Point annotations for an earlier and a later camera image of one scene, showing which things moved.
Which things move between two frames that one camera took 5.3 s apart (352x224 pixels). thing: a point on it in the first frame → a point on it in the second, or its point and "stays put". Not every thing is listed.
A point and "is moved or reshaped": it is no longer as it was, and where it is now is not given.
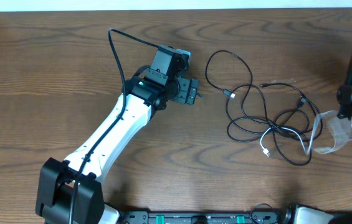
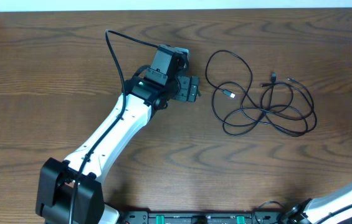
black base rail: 256,217 stays put
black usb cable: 311,101 → 286,106
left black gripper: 187,91 stays put
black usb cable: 250,118 is moved or reshaped
